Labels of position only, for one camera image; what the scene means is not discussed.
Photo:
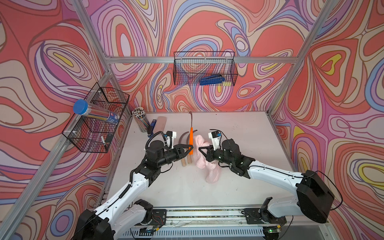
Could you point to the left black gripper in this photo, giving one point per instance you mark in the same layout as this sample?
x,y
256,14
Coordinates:
x,y
178,148

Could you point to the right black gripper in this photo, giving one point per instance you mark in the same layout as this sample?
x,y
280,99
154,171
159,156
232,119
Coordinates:
x,y
210,148

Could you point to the pink rag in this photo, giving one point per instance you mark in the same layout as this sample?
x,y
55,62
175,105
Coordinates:
x,y
214,171

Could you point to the orange handled sickle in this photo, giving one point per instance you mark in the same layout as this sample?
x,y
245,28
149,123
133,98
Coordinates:
x,y
191,130

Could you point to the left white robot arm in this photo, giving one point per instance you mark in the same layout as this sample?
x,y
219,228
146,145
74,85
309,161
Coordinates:
x,y
110,220

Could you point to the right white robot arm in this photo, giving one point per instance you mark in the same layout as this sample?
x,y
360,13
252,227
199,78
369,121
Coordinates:
x,y
311,197

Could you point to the pink case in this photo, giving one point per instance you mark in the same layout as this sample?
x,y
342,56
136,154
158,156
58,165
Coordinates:
x,y
160,124

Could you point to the blue stapler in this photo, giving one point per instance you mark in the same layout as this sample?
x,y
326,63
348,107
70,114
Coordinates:
x,y
150,130

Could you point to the cup of pencils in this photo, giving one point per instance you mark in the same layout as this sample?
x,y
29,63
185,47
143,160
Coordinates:
x,y
141,119

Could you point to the blue tool in basket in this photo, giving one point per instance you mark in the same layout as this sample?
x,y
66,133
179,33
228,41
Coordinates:
x,y
212,80

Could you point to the clear tube blue cap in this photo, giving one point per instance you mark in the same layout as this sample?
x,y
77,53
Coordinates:
x,y
83,108

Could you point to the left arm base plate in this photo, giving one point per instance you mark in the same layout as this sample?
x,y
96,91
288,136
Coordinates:
x,y
153,217

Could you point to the aluminium rail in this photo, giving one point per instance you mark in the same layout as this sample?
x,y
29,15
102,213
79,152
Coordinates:
x,y
225,223

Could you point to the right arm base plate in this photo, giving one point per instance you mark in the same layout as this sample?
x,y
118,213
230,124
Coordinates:
x,y
256,216

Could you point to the black wire basket back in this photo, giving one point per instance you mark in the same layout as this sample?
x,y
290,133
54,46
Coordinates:
x,y
191,66

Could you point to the black wire basket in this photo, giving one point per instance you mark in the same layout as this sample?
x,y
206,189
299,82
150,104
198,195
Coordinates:
x,y
191,66
91,135

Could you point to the black wire basket left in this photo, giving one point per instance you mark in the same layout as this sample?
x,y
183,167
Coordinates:
x,y
91,135

